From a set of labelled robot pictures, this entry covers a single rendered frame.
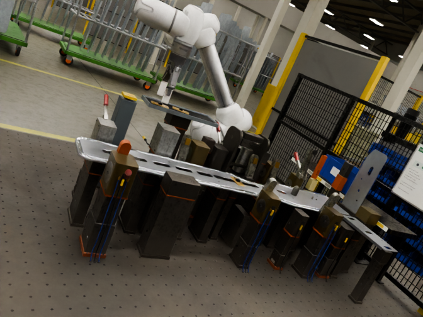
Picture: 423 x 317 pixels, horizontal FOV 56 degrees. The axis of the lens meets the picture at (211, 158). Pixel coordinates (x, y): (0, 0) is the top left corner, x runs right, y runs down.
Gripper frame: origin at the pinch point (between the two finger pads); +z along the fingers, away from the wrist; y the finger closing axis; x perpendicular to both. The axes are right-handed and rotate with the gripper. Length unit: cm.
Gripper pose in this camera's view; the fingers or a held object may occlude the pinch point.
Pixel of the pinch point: (162, 96)
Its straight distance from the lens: 186.1
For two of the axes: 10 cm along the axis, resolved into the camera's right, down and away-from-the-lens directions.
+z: -3.9, 8.8, 2.7
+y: 2.7, 3.8, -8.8
